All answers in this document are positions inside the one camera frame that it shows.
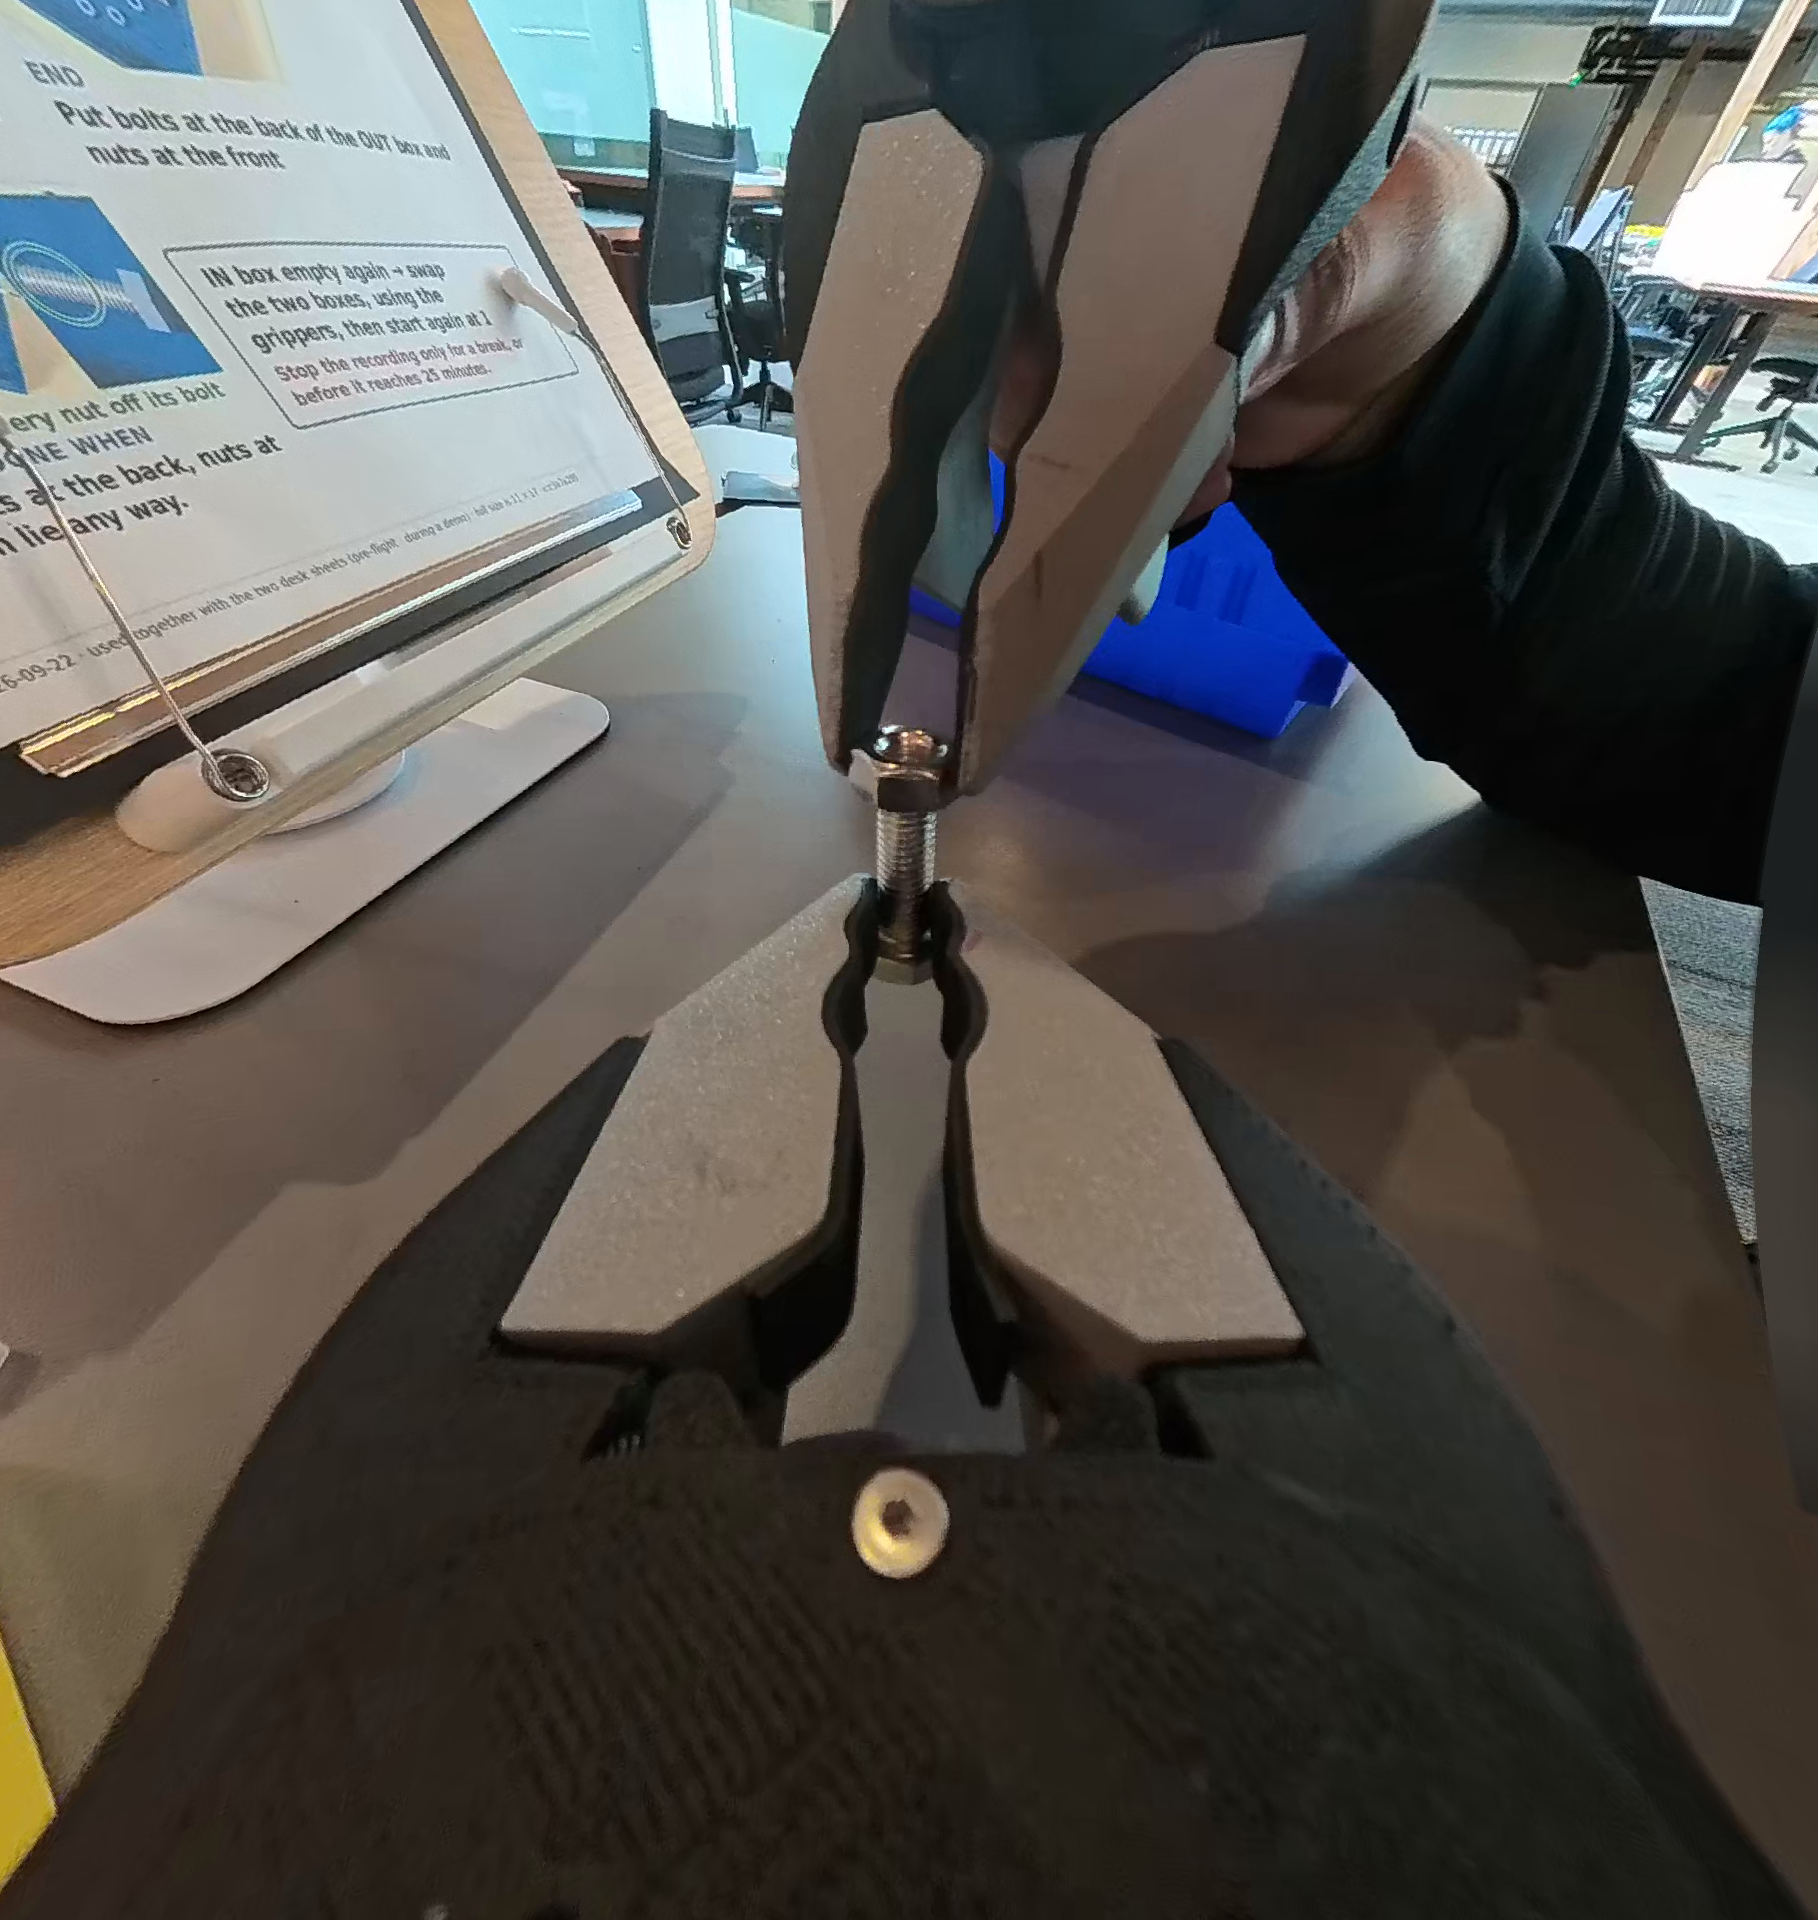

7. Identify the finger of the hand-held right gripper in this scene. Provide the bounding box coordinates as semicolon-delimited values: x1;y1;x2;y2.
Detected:
789;114;1026;765
955;34;1308;799

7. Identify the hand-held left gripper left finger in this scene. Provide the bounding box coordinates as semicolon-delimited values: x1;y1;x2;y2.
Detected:
497;868;876;1396

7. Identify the person's right hand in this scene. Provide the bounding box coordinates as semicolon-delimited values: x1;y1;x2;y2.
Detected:
1170;123;1520;532

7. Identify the printed instruction sheet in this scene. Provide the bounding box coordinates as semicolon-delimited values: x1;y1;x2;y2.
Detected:
0;0;667;765

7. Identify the steel hex nut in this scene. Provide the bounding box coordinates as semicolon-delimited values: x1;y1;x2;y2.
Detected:
849;722;955;804

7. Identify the person's right forearm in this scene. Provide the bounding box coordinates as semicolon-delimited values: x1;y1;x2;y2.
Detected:
1223;180;1818;903

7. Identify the wooden office desk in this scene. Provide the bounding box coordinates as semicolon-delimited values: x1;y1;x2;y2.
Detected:
1664;270;1818;466

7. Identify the steel hex bolt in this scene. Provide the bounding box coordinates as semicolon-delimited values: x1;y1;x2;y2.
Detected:
868;773;948;982

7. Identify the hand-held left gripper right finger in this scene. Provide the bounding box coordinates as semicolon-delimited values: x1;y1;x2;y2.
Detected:
931;873;1308;1408

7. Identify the instruction sheet on stand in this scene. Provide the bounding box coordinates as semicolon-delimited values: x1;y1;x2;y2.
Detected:
0;0;722;1028

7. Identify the blue plastic bin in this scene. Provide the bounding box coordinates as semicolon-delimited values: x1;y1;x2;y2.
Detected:
908;451;1366;742

